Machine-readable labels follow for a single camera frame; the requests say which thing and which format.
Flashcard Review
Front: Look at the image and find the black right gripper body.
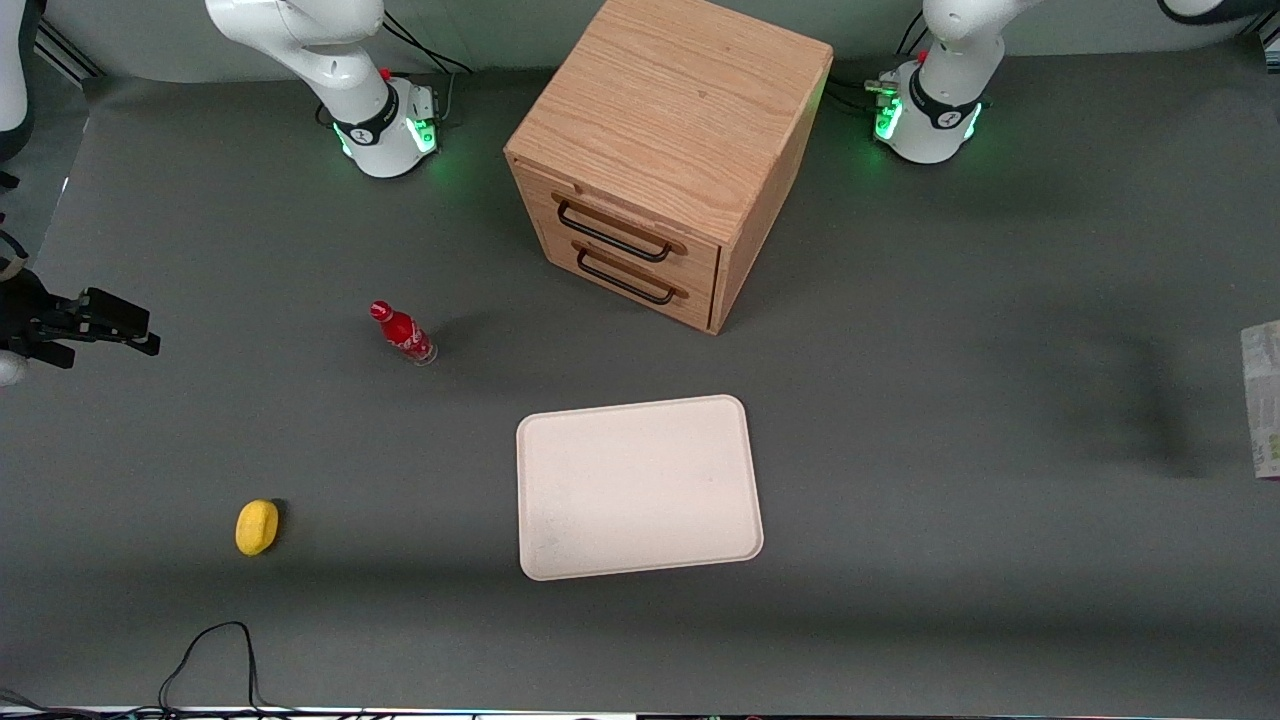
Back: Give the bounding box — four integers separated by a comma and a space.
0, 265, 81, 371

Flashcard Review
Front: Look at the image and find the red cookie box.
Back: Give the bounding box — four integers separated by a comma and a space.
1240, 319, 1280, 482

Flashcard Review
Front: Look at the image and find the beige plastic tray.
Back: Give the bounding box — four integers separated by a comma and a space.
516, 395, 765, 582

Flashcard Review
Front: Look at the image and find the yellow lemon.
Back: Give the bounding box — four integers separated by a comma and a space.
235, 499, 282, 557

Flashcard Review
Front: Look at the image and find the red cola bottle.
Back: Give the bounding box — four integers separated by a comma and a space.
369, 300, 439, 367

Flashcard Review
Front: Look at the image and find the wooden drawer front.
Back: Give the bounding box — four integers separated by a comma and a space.
515, 166, 722, 293
538, 222, 719, 333

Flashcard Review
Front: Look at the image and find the wooden drawer cabinet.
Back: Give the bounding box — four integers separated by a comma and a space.
503, 0, 835, 336

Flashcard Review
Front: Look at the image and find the aluminium frame rail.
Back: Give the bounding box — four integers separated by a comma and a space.
35, 18, 107, 83

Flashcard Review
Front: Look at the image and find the black looped table cable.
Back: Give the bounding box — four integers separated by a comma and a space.
0, 621, 301, 720

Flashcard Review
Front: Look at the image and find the black right arm base cable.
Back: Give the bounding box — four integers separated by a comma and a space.
380, 10, 474, 127

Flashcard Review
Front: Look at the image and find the black arm base cable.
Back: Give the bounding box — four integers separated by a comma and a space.
380, 10, 474, 127
828, 20, 936, 117

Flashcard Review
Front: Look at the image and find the black metal drawer handle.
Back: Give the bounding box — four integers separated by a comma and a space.
576, 248, 678, 306
556, 200, 674, 264

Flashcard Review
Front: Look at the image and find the black left arm base cable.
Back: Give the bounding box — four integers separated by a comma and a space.
828, 20, 936, 117

